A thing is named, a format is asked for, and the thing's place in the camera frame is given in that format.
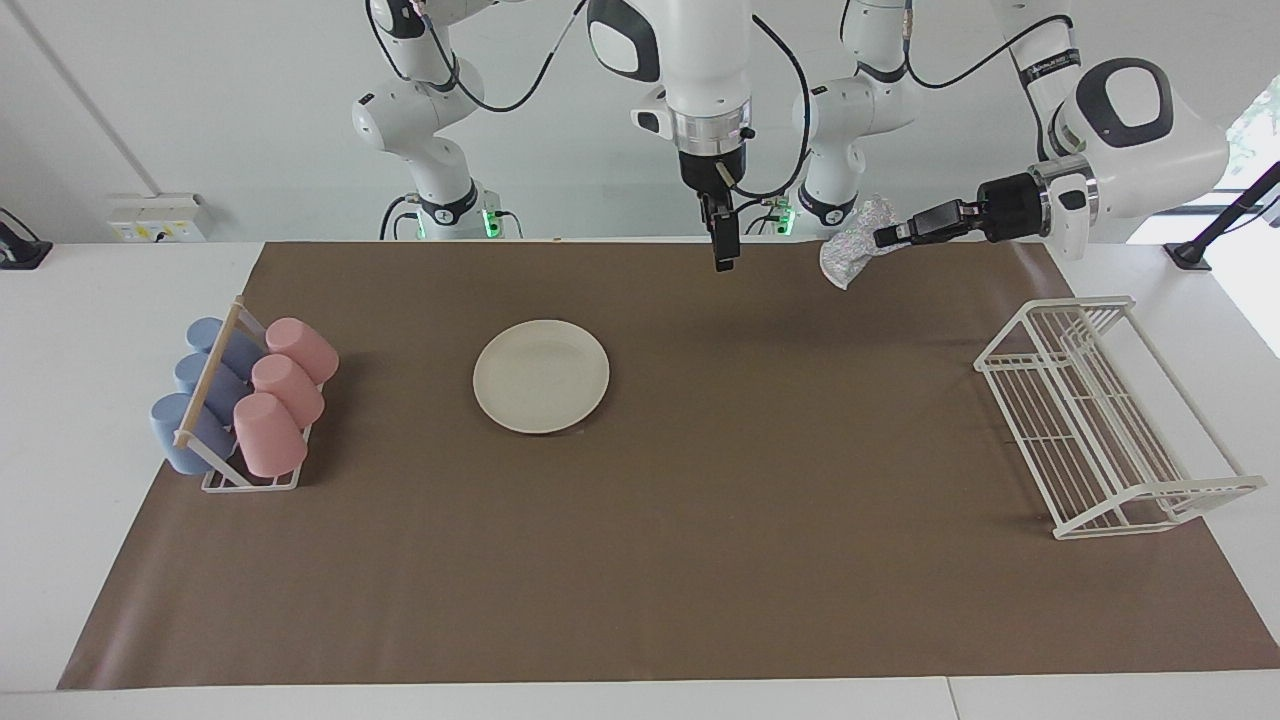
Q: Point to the cream round plate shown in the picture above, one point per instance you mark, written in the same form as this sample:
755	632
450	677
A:
541	376

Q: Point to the black angled stand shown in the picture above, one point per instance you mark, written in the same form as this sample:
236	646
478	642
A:
1190	255

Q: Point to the blue plastic cup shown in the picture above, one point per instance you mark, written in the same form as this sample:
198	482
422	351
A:
175	435
205	332
192	372

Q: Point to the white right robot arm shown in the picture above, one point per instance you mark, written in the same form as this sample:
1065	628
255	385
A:
690	50

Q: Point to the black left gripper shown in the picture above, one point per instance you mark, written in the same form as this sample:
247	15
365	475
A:
1010	210

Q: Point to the brown table mat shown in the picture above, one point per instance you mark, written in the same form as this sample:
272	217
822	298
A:
700	550

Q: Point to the bright window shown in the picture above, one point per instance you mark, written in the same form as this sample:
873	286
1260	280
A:
1260	140

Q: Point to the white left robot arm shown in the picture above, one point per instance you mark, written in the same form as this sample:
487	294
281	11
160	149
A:
1150	150

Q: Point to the cream wall power outlet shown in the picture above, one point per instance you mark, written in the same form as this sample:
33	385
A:
155	220

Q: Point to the white cup rack wooden bar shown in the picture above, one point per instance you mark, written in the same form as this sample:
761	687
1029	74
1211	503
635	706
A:
210	375

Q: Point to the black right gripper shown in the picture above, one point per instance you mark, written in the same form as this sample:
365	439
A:
715	170

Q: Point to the pink plastic cup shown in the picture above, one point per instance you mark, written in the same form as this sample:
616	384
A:
268	435
290	388
305	348

